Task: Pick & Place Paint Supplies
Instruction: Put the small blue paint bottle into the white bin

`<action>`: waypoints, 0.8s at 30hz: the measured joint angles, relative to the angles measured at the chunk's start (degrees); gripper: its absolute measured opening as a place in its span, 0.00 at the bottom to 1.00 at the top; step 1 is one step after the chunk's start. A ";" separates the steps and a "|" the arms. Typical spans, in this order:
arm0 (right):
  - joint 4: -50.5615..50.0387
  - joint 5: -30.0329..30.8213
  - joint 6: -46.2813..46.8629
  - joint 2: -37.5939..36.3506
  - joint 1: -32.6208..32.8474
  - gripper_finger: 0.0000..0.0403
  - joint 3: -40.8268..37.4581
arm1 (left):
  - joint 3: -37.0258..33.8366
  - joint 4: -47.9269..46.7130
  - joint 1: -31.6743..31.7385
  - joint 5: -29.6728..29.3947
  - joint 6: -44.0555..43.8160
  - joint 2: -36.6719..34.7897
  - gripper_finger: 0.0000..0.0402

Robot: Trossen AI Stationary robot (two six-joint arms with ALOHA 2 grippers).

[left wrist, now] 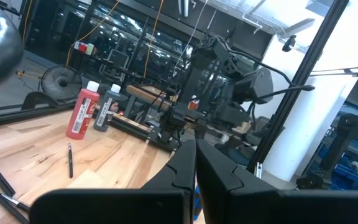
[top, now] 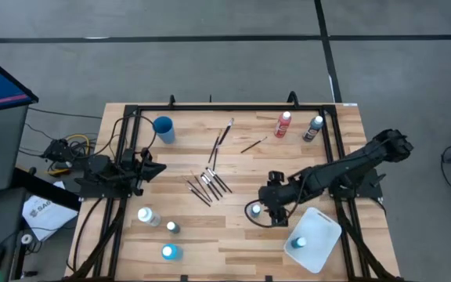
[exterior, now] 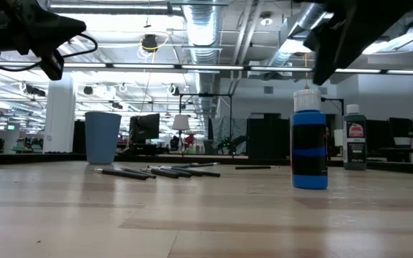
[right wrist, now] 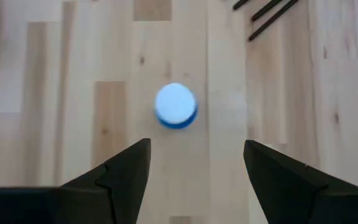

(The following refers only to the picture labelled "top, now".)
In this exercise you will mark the short black paintbrush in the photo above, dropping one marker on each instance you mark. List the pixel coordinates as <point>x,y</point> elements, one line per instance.
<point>253,145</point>

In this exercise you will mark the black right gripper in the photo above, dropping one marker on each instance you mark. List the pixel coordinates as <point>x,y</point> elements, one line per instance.
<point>274,196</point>

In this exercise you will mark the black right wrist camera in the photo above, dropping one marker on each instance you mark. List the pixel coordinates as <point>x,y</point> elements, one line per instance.
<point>276,177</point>

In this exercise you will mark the black paint bottle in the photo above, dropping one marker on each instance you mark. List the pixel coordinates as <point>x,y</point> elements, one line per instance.
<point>312,129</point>

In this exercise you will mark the white paper sheet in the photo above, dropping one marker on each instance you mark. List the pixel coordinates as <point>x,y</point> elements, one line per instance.
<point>49,219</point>

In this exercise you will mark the thin paintbrush wooden tip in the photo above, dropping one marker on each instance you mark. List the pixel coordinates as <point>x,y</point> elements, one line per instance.
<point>215,147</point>
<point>201,186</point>

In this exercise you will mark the red paint bottle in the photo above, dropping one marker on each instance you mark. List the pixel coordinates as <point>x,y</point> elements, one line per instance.
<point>282,125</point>

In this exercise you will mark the white plastic tray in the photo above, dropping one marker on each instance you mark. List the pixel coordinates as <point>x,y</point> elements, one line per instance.
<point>319,235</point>

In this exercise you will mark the white paint bottle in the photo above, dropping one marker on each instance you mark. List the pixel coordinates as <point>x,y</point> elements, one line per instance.
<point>149,216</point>

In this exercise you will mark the blue plastic cup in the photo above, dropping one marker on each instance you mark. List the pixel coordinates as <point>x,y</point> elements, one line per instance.
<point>164,131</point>

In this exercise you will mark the small blue paint bottle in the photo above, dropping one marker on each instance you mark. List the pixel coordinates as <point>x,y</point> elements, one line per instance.
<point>255,210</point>
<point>299,242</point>

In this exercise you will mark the black metal table frame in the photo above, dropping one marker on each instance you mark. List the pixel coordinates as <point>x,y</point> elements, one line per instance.
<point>229,107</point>

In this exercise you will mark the thin black paintbrush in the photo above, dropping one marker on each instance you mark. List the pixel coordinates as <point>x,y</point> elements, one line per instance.
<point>199,196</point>
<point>215,158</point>
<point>193,186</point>

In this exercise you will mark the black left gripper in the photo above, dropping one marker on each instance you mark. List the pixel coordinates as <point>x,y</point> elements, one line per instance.
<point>140,172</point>

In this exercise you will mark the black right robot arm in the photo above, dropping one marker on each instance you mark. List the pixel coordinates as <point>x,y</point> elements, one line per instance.
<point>347,164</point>

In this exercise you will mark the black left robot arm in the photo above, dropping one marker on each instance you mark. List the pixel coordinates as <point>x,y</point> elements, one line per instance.
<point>104,172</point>

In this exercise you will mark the small green paint bottle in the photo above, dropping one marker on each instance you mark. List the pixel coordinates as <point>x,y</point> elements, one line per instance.
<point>173,227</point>

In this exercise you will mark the large light-blue paint bottle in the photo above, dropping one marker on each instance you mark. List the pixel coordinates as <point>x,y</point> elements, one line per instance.
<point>170,252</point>

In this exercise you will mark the white tape roll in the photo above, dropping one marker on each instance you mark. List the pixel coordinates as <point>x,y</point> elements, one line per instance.
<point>22,239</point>

